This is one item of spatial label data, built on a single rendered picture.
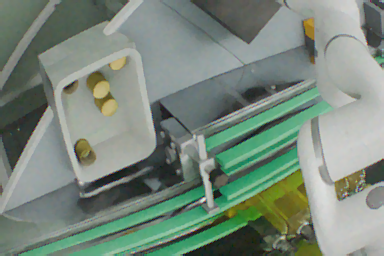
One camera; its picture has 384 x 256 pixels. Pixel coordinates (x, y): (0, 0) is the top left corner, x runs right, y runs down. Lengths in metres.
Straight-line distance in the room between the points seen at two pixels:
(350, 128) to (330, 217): 0.11
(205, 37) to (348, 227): 0.65
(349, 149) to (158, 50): 0.60
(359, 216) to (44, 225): 0.69
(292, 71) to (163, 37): 0.27
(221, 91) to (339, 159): 0.58
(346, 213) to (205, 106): 0.57
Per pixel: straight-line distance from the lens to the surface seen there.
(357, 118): 0.66
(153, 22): 1.14
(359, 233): 0.68
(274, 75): 1.25
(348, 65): 0.68
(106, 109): 1.10
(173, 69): 1.20
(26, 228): 1.16
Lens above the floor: 1.70
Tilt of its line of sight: 48 degrees down
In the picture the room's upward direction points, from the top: 134 degrees clockwise
